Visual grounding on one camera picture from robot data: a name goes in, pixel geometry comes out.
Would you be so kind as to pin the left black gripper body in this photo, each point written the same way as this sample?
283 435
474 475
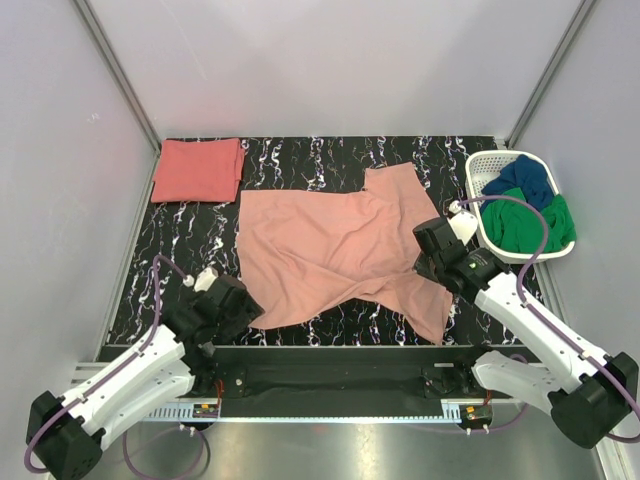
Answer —
230 324

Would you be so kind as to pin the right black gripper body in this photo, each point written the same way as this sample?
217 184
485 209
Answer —
426 267

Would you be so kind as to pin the pink t shirt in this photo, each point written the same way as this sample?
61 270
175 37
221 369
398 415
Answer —
302 252

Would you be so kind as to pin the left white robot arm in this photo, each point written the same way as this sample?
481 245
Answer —
69 433

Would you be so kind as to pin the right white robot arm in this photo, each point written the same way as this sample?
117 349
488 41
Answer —
586 391

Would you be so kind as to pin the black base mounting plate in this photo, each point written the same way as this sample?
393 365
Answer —
361 376

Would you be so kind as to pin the green t shirt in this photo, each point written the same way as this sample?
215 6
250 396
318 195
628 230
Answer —
514 228

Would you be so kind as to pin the white plastic laundry basket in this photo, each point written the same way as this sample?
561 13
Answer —
485 166

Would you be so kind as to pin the blue t shirt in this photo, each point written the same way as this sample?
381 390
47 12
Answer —
529 176

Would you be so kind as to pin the folded red t shirt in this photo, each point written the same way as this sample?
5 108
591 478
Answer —
205 171

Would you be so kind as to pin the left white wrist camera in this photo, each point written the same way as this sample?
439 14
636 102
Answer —
203 281

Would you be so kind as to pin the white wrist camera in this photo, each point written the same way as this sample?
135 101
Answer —
463 223
203 281

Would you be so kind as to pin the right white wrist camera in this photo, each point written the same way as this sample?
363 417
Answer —
463 223

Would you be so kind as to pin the white slotted cable duct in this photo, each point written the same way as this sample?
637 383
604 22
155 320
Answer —
434 412

